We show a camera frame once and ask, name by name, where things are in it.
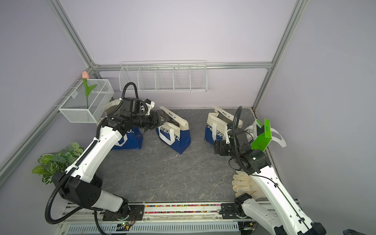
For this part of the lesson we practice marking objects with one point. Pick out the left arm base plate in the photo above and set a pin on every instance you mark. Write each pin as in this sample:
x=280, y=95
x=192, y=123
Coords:
x=135, y=212

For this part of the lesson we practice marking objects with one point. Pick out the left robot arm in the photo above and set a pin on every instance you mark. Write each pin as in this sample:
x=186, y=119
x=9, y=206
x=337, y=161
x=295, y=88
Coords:
x=77, y=183

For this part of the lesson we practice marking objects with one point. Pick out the blue beige takeout bag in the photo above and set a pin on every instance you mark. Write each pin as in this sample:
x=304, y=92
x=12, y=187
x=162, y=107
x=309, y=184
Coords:
x=126, y=138

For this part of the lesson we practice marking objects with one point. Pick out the potted green leafy plant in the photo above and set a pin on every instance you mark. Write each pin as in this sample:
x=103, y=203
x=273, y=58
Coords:
x=51, y=163

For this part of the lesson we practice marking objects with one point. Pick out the long white wire basket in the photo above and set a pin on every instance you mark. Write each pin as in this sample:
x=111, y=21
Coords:
x=165, y=79

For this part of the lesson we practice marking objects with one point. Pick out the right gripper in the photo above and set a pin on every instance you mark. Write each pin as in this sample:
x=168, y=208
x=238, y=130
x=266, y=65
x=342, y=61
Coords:
x=221, y=146

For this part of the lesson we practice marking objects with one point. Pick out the green and white takeout bag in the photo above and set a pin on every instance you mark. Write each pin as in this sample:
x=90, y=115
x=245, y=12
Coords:
x=261, y=135

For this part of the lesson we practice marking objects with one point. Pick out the small white wire basket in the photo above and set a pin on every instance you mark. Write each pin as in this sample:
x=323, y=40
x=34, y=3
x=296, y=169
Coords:
x=85, y=104

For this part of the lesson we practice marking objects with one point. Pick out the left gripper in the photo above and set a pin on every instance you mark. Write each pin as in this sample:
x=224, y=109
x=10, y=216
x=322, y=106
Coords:
x=156, y=121

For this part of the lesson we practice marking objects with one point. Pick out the artificial pink tulip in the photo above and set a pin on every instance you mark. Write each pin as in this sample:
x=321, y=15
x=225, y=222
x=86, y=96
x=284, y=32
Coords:
x=88, y=89

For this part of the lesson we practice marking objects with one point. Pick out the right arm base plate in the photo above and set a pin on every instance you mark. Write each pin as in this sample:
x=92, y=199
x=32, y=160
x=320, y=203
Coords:
x=232, y=211

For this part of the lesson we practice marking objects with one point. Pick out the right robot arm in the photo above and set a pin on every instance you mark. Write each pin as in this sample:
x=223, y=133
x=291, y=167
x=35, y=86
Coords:
x=278, y=213

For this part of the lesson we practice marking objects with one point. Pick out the beige work glove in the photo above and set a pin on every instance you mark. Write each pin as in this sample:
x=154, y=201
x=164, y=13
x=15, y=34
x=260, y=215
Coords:
x=243, y=183

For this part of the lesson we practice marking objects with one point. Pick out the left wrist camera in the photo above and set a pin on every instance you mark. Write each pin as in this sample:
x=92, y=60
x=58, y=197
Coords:
x=150, y=105

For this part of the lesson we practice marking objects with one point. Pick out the aluminium frame rail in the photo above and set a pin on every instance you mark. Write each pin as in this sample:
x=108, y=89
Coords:
x=184, y=64

